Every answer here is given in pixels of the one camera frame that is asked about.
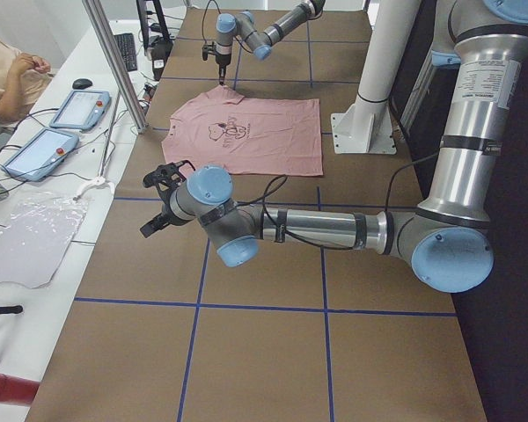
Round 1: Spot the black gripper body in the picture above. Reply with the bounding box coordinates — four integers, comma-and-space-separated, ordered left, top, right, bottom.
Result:
216, 52, 231, 66
158, 189, 186, 227

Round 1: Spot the pink Snoopy t-shirt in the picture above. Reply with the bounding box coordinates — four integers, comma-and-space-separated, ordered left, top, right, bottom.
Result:
161, 85, 323, 177

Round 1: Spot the black box device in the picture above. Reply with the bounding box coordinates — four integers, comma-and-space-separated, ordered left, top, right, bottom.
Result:
146, 36, 173, 81

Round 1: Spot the white plastic hook tool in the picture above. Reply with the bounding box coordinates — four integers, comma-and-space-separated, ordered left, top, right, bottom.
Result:
73, 176, 115, 201

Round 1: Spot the black keyboard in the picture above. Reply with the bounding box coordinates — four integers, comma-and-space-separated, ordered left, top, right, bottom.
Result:
114, 33, 137, 72

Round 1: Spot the far blue teach pendant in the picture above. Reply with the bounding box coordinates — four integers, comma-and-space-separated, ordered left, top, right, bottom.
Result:
49, 90, 111, 130

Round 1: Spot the blue teach pendant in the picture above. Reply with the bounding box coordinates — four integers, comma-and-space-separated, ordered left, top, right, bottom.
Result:
1, 128, 79, 182
49, 90, 111, 130

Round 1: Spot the near blue teach pendant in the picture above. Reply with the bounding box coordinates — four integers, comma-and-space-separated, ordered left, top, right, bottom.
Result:
1, 128, 79, 182

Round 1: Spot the black computer mouse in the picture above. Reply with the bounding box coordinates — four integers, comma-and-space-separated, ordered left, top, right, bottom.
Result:
72, 78, 93, 90

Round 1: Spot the clear plastic bag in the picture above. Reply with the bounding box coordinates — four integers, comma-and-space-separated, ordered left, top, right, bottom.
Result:
0, 192, 89, 289

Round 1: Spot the seated person beige shirt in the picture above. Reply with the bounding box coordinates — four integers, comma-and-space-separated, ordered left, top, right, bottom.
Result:
0, 40, 53, 126

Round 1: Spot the red cylinder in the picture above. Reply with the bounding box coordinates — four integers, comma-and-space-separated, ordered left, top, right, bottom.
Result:
0, 373, 40, 406

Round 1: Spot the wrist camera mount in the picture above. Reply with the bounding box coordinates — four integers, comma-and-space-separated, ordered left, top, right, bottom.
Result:
202, 41, 216, 61
142, 160, 191, 189

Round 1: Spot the aluminium frame post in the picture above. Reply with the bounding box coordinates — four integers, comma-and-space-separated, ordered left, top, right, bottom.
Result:
82, 0, 148, 134

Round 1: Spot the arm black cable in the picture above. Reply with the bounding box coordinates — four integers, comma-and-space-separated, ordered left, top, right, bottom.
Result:
171, 151, 441, 251

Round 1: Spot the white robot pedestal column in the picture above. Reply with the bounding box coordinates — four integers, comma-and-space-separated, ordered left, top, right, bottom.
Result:
331, 0, 421, 155

